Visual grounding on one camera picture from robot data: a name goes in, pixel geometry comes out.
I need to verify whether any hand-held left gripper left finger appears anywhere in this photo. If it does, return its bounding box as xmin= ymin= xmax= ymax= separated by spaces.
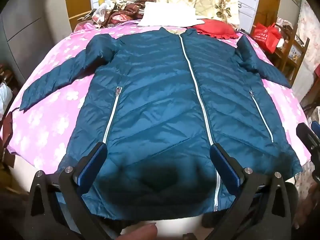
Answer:
xmin=25 ymin=142 xmax=118 ymax=240

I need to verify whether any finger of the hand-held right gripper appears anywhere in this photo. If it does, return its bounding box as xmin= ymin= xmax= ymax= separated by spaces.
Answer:
xmin=296 ymin=121 xmax=320 ymax=179

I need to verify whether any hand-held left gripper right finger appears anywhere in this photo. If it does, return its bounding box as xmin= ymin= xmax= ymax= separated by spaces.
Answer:
xmin=207 ymin=143 xmax=293 ymax=240

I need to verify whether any teal puffer jacket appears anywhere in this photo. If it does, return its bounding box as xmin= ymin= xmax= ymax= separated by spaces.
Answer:
xmin=19 ymin=27 xmax=304 ymax=214

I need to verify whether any person's left hand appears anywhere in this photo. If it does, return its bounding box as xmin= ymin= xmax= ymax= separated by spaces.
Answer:
xmin=117 ymin=224 xmax=158 ymax=240

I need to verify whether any pink floral bed sheet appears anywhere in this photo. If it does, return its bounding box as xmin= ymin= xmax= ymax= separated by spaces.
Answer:
xmin=0 ymin=17 xmax=310 ymax=178

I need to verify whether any wooden shelf rack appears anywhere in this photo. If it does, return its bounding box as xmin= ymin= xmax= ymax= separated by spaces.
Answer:
xmin=274 ymin=17 xmax=310 ymax=85

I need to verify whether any floral lace curtain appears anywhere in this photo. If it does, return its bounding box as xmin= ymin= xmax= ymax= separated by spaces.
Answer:
xmin=296 ymin=0 xmax=320 ymax=100

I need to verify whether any red shopping bag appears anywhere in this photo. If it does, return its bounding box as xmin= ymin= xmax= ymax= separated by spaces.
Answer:
xmin=252 ymin=22 xmax=282 ymax=54

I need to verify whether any white plastic bag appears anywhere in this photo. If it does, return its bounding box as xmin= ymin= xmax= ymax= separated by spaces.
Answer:
xmin=0 ymin=82 xmax=13 ymax=110

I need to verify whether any red ruffled pillow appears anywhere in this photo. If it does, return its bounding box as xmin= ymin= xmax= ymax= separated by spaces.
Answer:
xmin=192 ymin=19 xmax=239 ymax=40

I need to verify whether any clear plastic bag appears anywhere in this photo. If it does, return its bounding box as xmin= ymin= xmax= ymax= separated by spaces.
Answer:
xmin=92 ymin=4 xmax=113 ymax=28

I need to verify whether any brown floral blanket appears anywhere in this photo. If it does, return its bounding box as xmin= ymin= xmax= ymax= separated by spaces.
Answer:
xmin=102 ymin=0 xmax=170 ymax=28

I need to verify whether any white pillow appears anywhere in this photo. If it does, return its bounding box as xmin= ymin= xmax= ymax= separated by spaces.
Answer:
xmin=137 ymin=2 xmax=204 ymax=28

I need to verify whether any grey wardrobe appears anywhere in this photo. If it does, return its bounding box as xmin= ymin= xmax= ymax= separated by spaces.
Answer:
xmin=0 ymin=0 xmax=75 ymax=65

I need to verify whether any wooden door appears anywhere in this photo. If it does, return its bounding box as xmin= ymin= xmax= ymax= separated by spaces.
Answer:
xmin=62 ymin=0 xmax=93 ymax=30

